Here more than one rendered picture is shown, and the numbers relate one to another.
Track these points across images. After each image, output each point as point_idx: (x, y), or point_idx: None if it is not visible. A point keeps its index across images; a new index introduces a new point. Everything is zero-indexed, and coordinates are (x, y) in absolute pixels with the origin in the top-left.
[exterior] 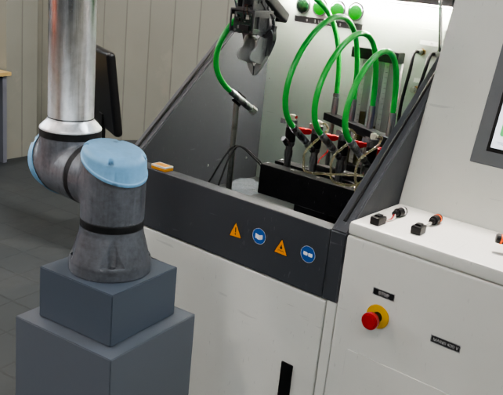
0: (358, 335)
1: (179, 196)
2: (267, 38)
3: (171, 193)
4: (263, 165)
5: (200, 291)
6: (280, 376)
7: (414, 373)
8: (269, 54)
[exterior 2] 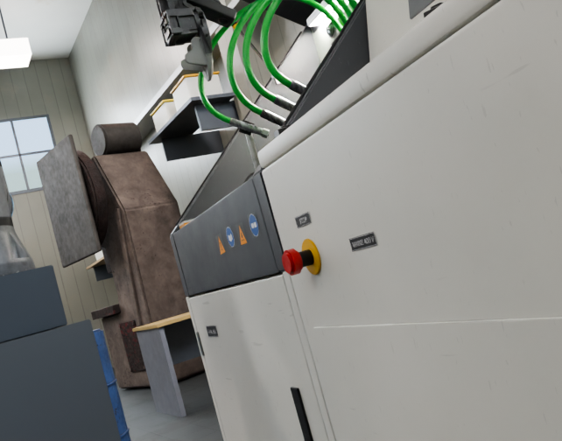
0: (312, 299)
1: (193, 242)
2: (200, 34)
3: (191, 244)
4: None
5: (233, 339)
6: (297, 410)
7: (363, 316)
8: (210, 50)
